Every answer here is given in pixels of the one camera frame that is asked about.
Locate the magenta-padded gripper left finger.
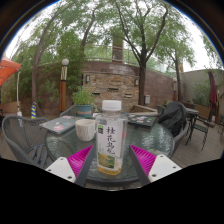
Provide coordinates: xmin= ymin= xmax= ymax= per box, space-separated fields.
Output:
xmin=45 ymin=144 xmax=97 ymax=188

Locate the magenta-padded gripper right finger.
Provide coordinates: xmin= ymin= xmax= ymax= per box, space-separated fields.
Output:
xmin=128 ymin=144 xmax=183 ymax=186

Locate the clear drink bottle white cap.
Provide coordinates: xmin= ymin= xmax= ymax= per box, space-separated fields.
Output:
xmin=95 ymin=99 xmax=129 ymax=176

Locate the grey chair under jacket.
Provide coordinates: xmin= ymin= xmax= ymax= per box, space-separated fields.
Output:
xmin=156 ymin=104 xmax=192 ymax=156

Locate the grey laptop with stickers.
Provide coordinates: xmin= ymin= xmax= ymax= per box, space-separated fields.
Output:
xmin=39 ymin=115 xmax=83 ymax=135

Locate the white ribbed mug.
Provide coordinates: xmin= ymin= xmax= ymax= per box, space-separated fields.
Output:
xmin=74 ymin=118 xmax=97 ymax=142

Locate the black jacket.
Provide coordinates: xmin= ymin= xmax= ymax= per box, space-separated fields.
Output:
xmin=157 ymin=101 xmax=188 ymax=138

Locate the grey wicker chair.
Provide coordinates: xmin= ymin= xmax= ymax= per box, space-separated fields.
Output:
xmin=1 ymin=114 xmax=54 ymax=169

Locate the black metal chair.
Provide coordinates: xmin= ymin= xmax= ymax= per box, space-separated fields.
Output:
xmin=191 ymin=114 xmax=215 ymax=151

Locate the grey chair behind plant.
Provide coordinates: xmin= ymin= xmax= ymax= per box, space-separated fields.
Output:
xmin=59 ymin=104 xmax=78 ymax=118

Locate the blue yellow striped bollard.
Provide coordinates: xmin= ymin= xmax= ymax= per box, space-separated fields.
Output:
xmin=30 ymin=101 xmax=38 ymax=120

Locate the green plant in blue pot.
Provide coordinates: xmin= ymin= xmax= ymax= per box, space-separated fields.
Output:
xmin=71 ymin=85 xmax=96 ymax=119

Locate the tall slanting tree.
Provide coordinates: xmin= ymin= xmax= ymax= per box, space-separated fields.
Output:
xmin=13 ymin=0 xmax=101 ymax=116

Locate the closed red umbrella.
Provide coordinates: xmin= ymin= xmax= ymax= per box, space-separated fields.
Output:
xmin=208 ymin=69 xmax=219 ymax=115

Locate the orange canopy tent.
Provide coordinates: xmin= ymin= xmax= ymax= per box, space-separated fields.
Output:
xmin=0 ymin=54 xmax=23 ymax=118

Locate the wooden lamp post globe light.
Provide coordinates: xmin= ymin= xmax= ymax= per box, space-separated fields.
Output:
xmin=59 ymin=58 xmax=70 ymax=113

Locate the dark-trunk tree by wall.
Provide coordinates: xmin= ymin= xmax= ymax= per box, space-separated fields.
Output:
xmin=106 ymin=0 xmax=188 ymax=106

